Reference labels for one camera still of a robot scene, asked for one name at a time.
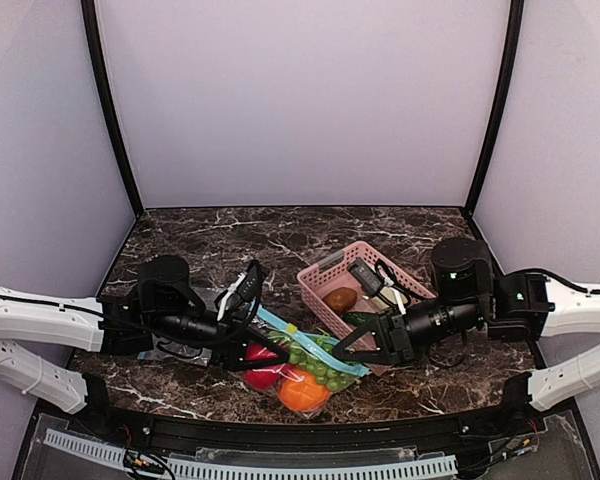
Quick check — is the green grape bunch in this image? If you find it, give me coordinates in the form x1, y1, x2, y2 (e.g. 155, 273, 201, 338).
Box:
287, 338, 357, 393

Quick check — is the clear zip bag blue zipper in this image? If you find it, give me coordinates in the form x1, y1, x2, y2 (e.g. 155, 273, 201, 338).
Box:
242, 304, 371, 419

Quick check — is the orange persimmon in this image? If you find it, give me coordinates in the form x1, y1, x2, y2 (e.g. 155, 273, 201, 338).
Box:
277, 369, 332, 413

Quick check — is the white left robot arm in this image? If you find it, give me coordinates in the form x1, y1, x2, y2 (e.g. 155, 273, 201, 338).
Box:
0, 255, 289, 415

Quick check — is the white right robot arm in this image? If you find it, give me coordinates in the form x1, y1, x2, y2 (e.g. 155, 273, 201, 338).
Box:
332, 237, 600, 412

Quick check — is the flat clear zip bag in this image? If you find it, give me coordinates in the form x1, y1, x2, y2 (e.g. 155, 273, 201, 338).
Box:
137, 284, 241, 366

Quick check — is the green cucumber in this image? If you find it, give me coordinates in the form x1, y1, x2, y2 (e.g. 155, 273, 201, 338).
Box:
342, 311, 380, 328

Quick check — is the white radish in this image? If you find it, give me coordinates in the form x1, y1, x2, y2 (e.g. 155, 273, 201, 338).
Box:
370, 288, 406, 309

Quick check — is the brown potato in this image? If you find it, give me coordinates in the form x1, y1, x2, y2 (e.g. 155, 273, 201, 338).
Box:
322, 287, 358, 316

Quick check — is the pink perforated plastic basket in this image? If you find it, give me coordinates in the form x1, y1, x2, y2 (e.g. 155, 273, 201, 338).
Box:
297, 241, 434, 340

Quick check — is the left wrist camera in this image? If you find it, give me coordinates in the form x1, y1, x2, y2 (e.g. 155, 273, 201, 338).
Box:
215, 259, 265, 321

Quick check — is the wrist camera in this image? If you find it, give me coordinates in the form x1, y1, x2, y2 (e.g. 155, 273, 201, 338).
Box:
347, 258, 412, 313
215, 259, 265, 321

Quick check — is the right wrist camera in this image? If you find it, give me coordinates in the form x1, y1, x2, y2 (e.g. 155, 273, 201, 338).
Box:
347, 258, 412, 313

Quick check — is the black front rail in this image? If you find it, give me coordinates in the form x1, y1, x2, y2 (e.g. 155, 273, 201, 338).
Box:
69, 406, 545, 453

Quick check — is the white slotted cable duct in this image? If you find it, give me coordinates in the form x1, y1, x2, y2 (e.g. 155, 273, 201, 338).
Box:
43, 428, 458, 479

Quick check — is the black right frame post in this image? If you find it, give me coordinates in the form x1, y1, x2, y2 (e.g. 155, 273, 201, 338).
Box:
463, 0, 525, 218

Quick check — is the black frame post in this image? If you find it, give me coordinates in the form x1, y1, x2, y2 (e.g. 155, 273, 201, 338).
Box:
80, 0, 145, 218
463, 0, 525, 218

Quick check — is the black left frame post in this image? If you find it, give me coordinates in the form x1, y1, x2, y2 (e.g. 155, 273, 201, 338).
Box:
80, 0, 145, 218

